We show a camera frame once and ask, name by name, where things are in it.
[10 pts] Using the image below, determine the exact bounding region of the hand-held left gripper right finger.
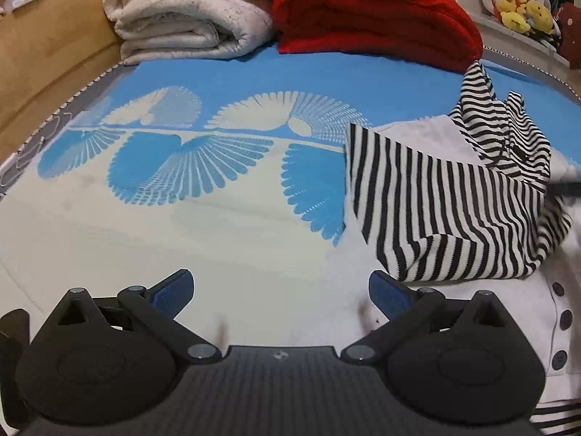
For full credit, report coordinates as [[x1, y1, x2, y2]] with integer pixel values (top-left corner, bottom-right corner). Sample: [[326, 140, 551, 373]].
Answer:
[[340, 270, 516, 366]]

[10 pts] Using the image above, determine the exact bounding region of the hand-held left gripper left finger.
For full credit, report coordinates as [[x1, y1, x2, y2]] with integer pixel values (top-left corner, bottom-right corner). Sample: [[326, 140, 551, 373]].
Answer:
[[54, 269, 223, 365]]

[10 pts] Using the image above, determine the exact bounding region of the cream folded blanket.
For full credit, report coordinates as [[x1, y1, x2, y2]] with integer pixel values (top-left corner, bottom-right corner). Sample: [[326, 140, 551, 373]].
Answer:
[[102, 0, 284, 65]]

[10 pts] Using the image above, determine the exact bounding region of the yellow round plush toy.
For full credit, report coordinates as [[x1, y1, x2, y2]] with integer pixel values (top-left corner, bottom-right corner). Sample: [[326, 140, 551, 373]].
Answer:
[[525, 0, 557, 35]]

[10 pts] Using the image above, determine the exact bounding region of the blue white printed bed mat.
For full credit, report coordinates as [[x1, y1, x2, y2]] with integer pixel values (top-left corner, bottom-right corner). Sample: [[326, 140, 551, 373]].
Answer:
[[0, 48, 581, 355]]

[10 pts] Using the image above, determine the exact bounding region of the black white striped baby garment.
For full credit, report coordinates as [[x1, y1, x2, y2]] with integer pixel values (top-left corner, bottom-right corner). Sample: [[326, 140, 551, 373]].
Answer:
[[345, 60, 581, 436]]

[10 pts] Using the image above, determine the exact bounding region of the red folded blanket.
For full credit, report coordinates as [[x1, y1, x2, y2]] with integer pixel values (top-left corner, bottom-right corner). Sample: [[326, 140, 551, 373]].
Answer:
[[272, 0, 484, 72]]

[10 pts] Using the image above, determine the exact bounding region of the dark red cushion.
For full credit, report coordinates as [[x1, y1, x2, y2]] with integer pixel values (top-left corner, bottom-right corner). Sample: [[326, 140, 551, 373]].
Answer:
[[556, 2, 581, 62]]

